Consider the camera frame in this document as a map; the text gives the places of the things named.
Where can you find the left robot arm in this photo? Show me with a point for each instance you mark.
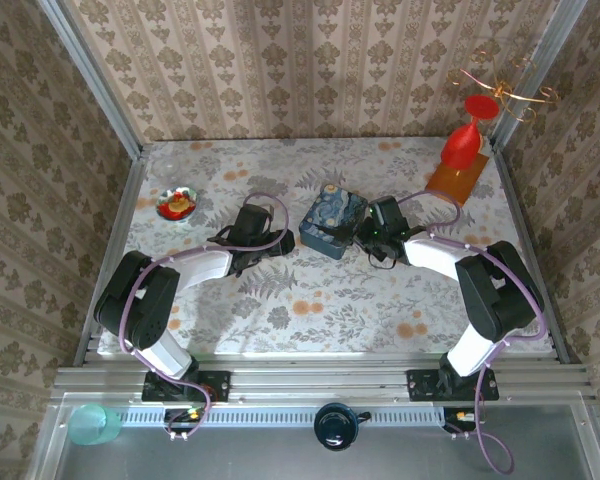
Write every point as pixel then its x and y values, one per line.
pixel 140 300

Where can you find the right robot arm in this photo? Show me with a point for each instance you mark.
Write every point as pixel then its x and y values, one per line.
pixel 495 295

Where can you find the starry night print box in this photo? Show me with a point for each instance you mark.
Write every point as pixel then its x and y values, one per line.
pixel 332 215

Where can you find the leaf-pattern bowl with blue rim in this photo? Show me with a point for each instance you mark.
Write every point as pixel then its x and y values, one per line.
pixel 192 197

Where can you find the orange square board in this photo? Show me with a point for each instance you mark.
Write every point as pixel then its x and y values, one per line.
pixel 452 182

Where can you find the small red snack packet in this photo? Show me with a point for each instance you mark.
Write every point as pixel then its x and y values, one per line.
pixel 179 195

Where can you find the clear plastic cup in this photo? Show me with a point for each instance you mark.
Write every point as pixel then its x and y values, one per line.
pixel 167 171

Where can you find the red goblet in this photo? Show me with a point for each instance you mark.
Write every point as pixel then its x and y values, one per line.
pixel 462 142

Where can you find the dark blue mug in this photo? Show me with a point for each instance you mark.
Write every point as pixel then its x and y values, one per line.
pixel 335 425

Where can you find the grey metal tray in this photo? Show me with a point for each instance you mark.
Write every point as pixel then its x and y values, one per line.
pixel 230 457

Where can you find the teal plastic cup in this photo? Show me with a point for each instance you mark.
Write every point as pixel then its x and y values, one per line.
pixel 92 425

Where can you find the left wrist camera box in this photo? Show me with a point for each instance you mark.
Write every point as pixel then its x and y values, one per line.
pixel 254 222

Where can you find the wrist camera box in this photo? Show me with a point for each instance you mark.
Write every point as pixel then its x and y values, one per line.
pixel 387 214
pixel 254 222

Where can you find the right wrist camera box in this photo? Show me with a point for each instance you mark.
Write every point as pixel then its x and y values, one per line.
pixel 387 214

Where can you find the aluminium front rail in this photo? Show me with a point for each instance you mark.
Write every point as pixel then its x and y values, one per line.
pixel 300 382

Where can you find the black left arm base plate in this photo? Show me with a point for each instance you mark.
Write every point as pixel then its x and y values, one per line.
pixel 215 385

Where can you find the aluminium table side rail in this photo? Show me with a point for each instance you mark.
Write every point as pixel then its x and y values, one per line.
pixel 535 240
pixel 115 250

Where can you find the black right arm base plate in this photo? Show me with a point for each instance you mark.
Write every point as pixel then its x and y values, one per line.
pixel 425 385

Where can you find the aluminium frame post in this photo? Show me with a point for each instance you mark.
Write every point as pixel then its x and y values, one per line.
pixel 535 65
pixel 95 75

